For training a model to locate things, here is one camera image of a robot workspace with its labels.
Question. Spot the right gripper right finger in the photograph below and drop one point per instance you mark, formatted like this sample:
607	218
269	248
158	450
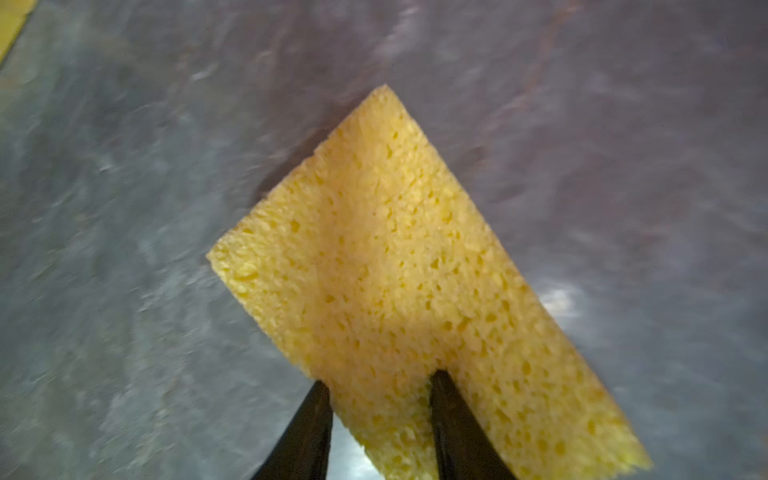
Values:
463	451

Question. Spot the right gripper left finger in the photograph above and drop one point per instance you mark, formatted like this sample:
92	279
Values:
302	452

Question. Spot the yellow sponge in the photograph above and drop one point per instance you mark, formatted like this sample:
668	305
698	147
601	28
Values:
370	268

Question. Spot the yellow shelf with coloured boards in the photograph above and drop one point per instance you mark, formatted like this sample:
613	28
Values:
13	17

